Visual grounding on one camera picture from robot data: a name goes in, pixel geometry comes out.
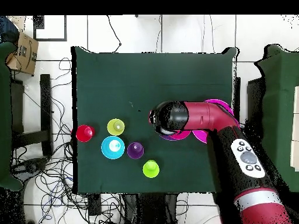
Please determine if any small crimson bowl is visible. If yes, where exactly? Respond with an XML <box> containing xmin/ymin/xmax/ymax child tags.
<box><xmin>173</xmin><ymin>129</ymin><xmax>192</xmax><ymax>141</ymax></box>

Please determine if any black floor cable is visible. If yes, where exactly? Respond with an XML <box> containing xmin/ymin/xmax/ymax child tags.
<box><xmin>106</xmin><ymin>15</ymin><xmax>122</xmax><ymax>54</ymax></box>

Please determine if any cardboard box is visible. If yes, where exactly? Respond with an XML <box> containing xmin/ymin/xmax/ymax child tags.
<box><xmin>5</xmin><ymin>31</ymin><xmax>39</xmax><ymax>76</ymax></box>

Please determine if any black pedestal leg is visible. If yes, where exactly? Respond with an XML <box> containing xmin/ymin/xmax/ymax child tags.
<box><xmin>12</xmin><ymin>157</ymin><xmax>50</xmax><ymax>174</ymax></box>

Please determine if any small light blue bowl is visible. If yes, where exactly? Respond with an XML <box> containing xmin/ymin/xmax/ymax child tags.
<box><xmin>100</xmin><ymin>135</ymin><xmax>126</xmax><ymax>160</ymax></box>

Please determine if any yellow cup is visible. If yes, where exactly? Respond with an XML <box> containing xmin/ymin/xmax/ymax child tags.
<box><xmin>106</xmin><ymin>118</ymin><xmax>125</xmax><ymax>137</ymax></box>

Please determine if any green cup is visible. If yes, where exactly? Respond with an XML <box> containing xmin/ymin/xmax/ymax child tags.
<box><xmin>142</xmin><ymin>159</ymin><xmax>160</xmax><ymax>179</ymax></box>

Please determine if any purple cup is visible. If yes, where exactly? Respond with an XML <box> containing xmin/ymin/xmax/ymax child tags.
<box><xmin>127</xmin><ymin>142</ymin><xmax>145</xmax><ymax>160</ymax></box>

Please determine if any green covered side table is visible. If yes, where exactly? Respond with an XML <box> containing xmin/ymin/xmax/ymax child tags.
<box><xmin>0</xmin><ymin>41</ymin><xmax>24</xmax><ymax>192</ymax></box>
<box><xmin>253</xmin><ymin>44</ymin><xmax>299</xmax><ymax>193</ymax></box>

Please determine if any black power strip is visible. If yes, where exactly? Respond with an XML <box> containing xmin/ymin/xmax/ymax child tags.
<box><xmin>88</xmin><ymin>193</ymin><xmax>102</xmax><ymax>216</ymax></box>

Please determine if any dark blue fabric item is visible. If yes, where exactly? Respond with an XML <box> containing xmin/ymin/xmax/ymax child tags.
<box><xmin>0</xmin><ymin>15</ymin><xmax>20</xmax><ymax>44</ymax></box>

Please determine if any tangle of cables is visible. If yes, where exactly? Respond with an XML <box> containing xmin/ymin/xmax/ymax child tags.
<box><xmin>11</xmin><ymin>57</ymin><xmax>122</xmax><ymax>224</ymax></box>

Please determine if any black floor frame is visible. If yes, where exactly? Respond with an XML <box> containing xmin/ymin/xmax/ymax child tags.
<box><xmin>33</xmin><ymin>15</ymin><xmax>68</xmax><ymax>42</ymax></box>

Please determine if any red cup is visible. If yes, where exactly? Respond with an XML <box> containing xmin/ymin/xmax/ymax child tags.
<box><xmin>75</xmin><ymin>124</ymin><xmax>96</xmax><ymax>143</ymax></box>

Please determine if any large pink bowl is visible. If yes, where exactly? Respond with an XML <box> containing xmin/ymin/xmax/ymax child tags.
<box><xmin>192</xmin><ymin>99</ymin><xmax>241</xmax><ymax>144</ymax></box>

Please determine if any dark green table cloth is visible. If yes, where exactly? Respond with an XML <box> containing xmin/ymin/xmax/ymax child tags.
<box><xmin>71</xmin><ymin>45</ymin><xmax>239</xmax><ymax>195</ymax></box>

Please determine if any black stand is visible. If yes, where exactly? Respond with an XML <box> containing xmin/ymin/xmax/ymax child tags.
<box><xmin>11</xmin><ymin>73</ymin><xmax>53</xmax><ymax>156</ymax></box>
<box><xmin>246</xmin><ymin>78</ymin><xmax>266</xmax><ymax>127</ymax></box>

